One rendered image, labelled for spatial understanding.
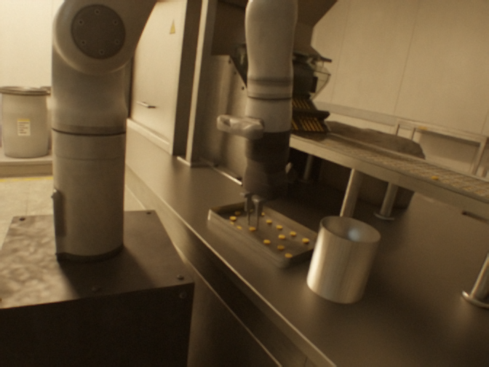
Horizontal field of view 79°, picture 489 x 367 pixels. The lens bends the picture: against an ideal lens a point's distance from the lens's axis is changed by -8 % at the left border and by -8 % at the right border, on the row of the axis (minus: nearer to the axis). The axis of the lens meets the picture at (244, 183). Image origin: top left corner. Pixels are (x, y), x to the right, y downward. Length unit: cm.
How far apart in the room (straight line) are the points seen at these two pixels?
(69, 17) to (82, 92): 10
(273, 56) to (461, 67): 426
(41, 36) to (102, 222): 391
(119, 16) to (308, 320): 40
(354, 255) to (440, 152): 424
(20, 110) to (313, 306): 312
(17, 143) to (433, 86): 472
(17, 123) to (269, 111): 301
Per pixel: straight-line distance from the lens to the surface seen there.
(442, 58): 478
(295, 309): 42
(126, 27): 39
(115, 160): 43
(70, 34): 39
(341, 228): 49
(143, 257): 48
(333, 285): 44
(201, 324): 62
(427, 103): 474
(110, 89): 46
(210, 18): 95
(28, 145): 339
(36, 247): 52
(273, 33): 47
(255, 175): 54
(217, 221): 58
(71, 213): 44
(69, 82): 46
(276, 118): 49
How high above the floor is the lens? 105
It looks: 17 degrees down
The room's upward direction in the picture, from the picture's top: 9 degrees clockwise
